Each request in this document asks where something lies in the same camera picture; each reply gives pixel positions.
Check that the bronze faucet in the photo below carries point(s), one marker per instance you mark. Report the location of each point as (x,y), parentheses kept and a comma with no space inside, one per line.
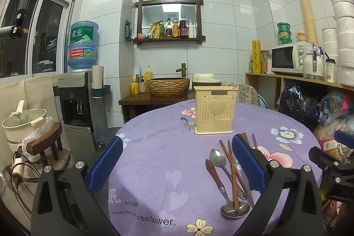
(182,70)

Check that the yellow lidded jar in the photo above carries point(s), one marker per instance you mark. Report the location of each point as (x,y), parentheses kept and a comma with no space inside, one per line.
(301,37)

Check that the yellow wrapped roll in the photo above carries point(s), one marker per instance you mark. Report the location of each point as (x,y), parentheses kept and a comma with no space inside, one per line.
(256,56)

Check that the plain black chopstick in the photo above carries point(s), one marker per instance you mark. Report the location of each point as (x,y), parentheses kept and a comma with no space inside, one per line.
(254,142)

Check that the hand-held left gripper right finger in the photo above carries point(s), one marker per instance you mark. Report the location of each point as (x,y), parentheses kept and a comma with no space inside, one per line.
(247,167)

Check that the white rice cooker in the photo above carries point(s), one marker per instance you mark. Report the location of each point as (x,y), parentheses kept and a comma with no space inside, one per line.
(206,78)

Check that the wooden framed mirror shelf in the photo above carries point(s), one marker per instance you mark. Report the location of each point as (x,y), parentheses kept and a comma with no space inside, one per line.
(168,41)

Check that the blue water jug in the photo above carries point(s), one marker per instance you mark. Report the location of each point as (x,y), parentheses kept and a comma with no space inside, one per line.
(83,45)

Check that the green glass bottle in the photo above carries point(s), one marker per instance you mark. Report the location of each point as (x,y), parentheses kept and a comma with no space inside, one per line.
(161,30)

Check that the yellow soap bottle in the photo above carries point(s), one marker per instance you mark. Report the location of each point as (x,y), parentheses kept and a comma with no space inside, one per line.
(148,74)

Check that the cream perforated utensil basket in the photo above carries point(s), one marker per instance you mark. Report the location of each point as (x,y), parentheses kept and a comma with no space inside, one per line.
(215,120)

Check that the white microwave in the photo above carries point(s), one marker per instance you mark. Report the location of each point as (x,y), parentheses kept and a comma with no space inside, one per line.
(287,57)

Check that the colourful plastic bag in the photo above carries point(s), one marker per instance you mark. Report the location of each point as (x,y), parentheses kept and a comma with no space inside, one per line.
(337,108)

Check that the floral patterned cloth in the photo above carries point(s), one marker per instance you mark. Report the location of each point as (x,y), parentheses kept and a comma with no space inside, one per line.
(246,92)

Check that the small pump bottle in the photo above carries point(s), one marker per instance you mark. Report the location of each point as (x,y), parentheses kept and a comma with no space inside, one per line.
(142,86)

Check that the wooden shelf unit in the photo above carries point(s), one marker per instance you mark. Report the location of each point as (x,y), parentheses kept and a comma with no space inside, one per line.
(276,92)

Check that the pink cup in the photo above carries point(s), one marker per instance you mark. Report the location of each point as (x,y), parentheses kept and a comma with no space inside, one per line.
(142,36)

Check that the glass jar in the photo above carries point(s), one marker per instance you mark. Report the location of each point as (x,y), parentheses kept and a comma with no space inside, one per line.
(264,60)

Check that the woven pattern sink basin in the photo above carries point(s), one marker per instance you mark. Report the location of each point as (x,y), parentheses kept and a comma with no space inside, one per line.
(168,86)

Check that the white plastic bottle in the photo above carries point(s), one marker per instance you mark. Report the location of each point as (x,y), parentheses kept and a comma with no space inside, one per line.
(193,30)

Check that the black plastic bag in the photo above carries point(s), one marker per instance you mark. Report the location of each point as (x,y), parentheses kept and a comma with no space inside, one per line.
(298,106)

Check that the dark soy sauce bottle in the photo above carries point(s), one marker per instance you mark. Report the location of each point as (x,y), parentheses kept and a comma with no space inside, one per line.
(183,28)

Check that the metal spoon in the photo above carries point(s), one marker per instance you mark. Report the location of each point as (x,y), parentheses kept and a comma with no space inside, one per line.
(217,157)

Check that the cream electric cooking pot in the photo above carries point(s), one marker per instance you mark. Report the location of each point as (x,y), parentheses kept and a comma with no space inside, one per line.
(23,128)

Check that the blue chair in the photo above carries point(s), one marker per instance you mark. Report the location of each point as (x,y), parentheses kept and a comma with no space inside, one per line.
(264,103)

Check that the clear plastic bag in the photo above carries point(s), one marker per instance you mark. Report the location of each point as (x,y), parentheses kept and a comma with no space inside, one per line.
(41,128)

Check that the paper cup holder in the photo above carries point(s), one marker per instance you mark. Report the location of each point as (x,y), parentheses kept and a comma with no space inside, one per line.
(97,78)

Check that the tall stack of paper cups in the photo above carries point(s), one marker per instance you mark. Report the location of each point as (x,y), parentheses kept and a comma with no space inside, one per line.
(307,14)

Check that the dark wooden vanity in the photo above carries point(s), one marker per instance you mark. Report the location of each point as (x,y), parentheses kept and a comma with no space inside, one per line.
(138,106)

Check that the purple floral tablecloth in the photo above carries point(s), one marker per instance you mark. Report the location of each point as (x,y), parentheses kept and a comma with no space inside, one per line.
(166,147)

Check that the dark trash bin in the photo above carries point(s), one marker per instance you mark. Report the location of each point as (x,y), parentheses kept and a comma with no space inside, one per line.
(109,136)

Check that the white thermos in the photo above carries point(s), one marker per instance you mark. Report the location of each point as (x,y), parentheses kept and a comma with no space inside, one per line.
(308,66)

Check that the stack of white paper bowls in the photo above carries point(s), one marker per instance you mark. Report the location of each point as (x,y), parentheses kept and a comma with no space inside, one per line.
(344,31)

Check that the sliding window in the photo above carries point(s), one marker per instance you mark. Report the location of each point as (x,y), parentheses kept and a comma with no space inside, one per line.
(27,31)

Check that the green hanging pouch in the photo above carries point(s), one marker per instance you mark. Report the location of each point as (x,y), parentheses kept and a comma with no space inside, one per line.
(128,31)

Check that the brown wooden chopstick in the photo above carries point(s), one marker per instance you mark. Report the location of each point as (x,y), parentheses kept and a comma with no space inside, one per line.
(224,150)
(233,178)

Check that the white tumbler red label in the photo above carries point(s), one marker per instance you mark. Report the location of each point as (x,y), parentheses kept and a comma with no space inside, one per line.
(330,71)

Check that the grey water dispenser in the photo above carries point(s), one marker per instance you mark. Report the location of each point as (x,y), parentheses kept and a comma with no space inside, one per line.
(80,103)

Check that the yellow toothbrush cup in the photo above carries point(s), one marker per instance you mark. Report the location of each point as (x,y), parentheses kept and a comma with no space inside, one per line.
(134,88)

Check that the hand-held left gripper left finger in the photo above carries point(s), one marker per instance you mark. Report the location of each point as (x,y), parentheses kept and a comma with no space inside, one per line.
(106,164)

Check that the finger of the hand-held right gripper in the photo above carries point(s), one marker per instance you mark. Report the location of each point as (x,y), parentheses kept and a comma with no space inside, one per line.
(320,155)
(343,137)

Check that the small wooden stool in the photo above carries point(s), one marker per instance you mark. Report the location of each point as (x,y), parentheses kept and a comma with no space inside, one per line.
(45,139)

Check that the yellow snack packet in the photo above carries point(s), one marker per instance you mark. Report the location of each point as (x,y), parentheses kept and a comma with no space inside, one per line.
(153,31)

